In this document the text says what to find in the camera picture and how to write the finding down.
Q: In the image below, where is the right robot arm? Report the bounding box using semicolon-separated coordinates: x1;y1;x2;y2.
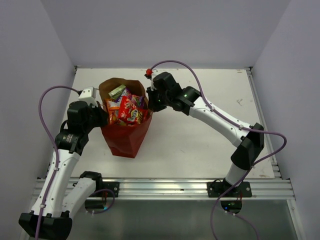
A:
144;70;265;197

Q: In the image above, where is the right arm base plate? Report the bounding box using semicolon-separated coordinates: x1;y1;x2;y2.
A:
206;179;253;198

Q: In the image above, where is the orange candy packet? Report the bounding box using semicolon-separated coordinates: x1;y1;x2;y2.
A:
105;99;121;125

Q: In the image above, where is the red peanut snack packet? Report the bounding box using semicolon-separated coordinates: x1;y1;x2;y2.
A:
118;96;149;125

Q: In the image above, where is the purple cable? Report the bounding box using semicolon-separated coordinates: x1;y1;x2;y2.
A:
37;85;82;240
149;59;288;240

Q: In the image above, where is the green snack packet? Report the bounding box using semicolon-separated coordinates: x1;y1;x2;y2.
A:
108;84;126;99

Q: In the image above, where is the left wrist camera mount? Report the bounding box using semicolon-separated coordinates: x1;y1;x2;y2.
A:
78;86;98;106

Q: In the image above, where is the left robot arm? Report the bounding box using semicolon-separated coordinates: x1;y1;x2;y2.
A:
18;100;108;240

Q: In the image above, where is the aluminium frame rail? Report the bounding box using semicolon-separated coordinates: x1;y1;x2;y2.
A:
32;177;296;201

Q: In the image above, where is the purple Fox's berries candy bag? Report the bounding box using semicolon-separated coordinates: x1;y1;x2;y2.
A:
115;87;145;108

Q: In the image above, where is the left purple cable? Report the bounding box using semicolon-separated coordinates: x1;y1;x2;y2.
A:
37;85;82;240

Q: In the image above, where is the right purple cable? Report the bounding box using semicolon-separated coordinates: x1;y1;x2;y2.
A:
149;59;288;240

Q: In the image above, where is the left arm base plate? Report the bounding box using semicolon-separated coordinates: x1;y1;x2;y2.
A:
97;181;120;198

